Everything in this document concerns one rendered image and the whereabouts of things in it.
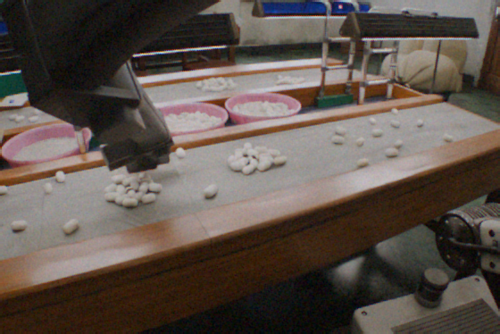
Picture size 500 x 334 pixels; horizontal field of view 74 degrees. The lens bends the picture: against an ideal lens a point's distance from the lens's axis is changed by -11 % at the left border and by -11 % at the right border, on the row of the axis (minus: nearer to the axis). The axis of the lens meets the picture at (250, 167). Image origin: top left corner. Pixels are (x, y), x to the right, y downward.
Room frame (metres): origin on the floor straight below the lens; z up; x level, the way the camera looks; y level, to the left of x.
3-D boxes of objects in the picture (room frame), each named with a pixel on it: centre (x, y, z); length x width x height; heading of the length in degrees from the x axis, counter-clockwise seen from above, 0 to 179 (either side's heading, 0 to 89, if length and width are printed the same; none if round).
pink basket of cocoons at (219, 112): (1.12, 0.21, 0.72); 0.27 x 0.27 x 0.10
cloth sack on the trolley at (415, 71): (3.56, -1.75, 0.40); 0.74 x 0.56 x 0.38; 115
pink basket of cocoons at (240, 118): (1.24, -0.04, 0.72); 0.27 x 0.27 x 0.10
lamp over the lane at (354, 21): (1.19, -0.54, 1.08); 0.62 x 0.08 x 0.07; 117
